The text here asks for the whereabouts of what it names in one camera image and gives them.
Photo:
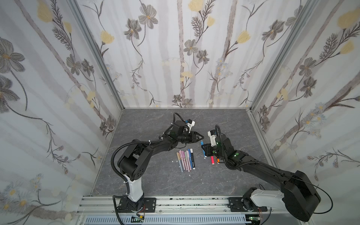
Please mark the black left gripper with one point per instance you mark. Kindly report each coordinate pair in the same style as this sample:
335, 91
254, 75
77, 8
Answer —
195, 139

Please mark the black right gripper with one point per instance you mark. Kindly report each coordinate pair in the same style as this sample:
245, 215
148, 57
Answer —
210, 149

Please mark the light blue marker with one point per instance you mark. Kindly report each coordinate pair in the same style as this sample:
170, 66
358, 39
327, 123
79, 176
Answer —
202, 144

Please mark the black marker white cap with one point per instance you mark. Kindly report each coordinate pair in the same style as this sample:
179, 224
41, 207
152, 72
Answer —
192, 158

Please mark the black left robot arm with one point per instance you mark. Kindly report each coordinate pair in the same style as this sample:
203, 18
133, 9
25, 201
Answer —
130, 160

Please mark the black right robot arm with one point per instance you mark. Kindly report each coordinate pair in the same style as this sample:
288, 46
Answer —
299, 196

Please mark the beige cap blue pen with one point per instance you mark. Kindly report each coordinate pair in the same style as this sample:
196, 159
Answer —
179, 160

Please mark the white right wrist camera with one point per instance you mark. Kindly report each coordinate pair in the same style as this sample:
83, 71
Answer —
212, 135

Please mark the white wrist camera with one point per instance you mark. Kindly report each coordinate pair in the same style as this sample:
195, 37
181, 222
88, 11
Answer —
190, 124
212, 135

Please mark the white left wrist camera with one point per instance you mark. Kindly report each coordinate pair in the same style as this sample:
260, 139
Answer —
190, 124

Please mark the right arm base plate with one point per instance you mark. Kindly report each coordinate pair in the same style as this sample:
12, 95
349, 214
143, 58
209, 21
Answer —
239, 204

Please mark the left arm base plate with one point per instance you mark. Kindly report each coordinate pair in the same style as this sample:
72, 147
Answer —
147, 205

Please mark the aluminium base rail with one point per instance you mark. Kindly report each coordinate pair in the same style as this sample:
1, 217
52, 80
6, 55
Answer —
104, 205

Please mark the white vented cable duct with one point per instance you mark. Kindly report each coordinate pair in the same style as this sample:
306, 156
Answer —
238, 219

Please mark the aluminium corner post left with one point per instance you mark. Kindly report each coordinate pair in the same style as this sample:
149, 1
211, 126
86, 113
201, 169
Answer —
89, 38

